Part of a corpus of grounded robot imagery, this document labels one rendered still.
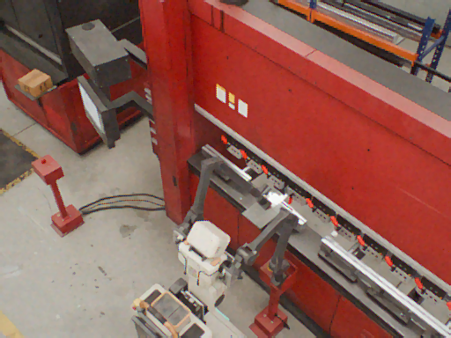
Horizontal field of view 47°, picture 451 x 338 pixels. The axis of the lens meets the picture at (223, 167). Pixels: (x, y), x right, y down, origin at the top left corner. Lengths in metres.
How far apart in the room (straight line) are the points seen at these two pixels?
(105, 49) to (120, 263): 1.98
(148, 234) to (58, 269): 0.82
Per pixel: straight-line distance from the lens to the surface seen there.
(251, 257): 3.14
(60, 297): 4.66
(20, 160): 5.77
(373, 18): 4.94
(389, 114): 2.63
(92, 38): 3.68
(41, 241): 5.03
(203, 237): 3.11
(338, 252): 3.60
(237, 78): 3.35
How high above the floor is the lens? 3.88
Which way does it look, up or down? 47 degrees down
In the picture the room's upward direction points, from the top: straight up
